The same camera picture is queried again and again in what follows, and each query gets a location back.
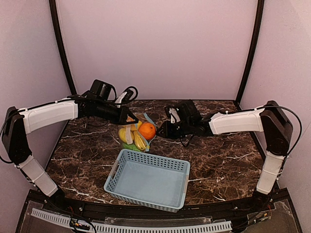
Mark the orange yellow toy mango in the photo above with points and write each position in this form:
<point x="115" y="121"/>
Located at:
<point x="136" y="126"/>

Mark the green toy bitter gourd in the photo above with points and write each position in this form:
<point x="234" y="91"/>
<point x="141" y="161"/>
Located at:
<point x="130" y="147"/>

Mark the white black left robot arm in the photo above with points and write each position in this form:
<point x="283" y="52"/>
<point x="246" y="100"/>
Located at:
<point x="42" y="123"/>

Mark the light blue perforated plastic basket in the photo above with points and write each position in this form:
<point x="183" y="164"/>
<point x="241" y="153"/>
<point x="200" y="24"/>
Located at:
<point x="149" y="180"/>

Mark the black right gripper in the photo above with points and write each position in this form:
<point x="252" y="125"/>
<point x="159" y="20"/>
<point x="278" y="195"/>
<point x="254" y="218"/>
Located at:
<point x="167" y="128"/>

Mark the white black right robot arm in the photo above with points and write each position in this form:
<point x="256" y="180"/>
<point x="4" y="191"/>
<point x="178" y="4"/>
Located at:
<point x="269" y="119"/>

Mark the black frame post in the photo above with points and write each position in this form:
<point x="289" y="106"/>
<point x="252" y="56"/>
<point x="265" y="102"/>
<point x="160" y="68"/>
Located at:
<point x="61" y="47"/>
<point x="251" y="52"/>

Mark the black frame post right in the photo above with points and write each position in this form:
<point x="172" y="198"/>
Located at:
<point x="251" y="52"/>

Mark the white slotted cable duct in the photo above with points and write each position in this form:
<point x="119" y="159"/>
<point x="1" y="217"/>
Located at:
<point x="124" y="225"/>

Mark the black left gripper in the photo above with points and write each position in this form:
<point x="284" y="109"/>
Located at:
<point x="120" y="114"/>

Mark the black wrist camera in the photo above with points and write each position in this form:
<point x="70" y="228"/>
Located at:
<point x="184" y="111"/>
<point x="101" y="90"/>

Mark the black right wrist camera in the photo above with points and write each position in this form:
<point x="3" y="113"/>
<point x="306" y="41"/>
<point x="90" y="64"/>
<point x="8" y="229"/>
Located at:
<point x="184" y="111"/>

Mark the clear zip bag blue zipper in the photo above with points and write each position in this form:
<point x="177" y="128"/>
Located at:
<point x="145" y="118"/>

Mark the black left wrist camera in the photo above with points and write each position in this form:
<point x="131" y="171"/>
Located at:
<point x="101" y="90"/>

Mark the yellow wrinkled toy fruit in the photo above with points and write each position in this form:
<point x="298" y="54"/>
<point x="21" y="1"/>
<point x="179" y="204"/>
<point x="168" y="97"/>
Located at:
<point x="140" y="142"/>

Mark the orange toy fruit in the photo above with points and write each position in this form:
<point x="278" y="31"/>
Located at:
<point x="147" y="130"/>

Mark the black frame post left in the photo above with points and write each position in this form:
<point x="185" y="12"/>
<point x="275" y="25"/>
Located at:
<point x="61" y="47"/>

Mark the black table front rail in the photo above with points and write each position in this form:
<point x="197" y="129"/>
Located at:
<point x="226" y="209"/>

